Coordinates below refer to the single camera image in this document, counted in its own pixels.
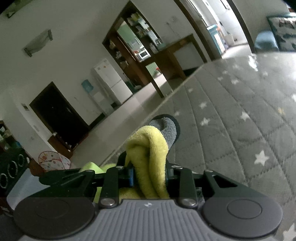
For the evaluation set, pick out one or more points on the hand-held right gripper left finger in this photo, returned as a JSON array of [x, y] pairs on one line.
[[131, 176]]

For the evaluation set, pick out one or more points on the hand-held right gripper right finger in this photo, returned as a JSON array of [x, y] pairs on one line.
[[170, 176]]

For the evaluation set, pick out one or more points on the yellow and grey cleaning cloth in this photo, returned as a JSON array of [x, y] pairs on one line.
[[150, 157]]

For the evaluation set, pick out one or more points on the dotted mesh play tent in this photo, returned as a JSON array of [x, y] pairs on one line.
[[54, 162]]

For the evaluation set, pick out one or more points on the dark wooden entrance door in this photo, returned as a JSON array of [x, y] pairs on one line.
[[57, 115]]

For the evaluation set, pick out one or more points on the white refrigerator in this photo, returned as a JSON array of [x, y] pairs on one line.
[[113, 81]]

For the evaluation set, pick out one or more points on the white water dispenser blue bottle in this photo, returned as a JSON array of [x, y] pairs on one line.
[[87, 85]]

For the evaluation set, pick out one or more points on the translucent plastic storage box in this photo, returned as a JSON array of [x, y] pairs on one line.
[[23, 185]]

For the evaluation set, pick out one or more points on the dark wooden desk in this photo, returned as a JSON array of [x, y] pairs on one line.
[[171, 62]]

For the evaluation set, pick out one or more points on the dark wooden shelf unit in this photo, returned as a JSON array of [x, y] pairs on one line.
[[124, 60]]

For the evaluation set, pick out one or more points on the black speaker with rings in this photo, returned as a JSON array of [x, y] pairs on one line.
[[13, 166]]

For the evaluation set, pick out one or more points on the white microwave oven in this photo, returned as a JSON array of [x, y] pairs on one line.
[[143, 54]]

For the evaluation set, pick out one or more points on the light blue cabinet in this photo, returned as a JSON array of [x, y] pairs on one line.
[[215, 38]]

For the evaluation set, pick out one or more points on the white bucket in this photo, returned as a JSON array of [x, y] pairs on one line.
[[229, 38]]

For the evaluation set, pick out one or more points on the blue sofa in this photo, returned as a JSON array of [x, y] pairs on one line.
[[264, 41]]

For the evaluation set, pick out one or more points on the butterfly print cushion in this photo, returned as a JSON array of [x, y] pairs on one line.
[[285, 32]]

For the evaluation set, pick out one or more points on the wall intercom panel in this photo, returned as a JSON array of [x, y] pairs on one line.
[[25, 107]]

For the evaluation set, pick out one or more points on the glass wall lamp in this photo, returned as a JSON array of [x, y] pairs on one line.
[[38, 42]]

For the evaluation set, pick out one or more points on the dark wooden door frame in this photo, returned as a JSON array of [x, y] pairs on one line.
[[242, 25]]

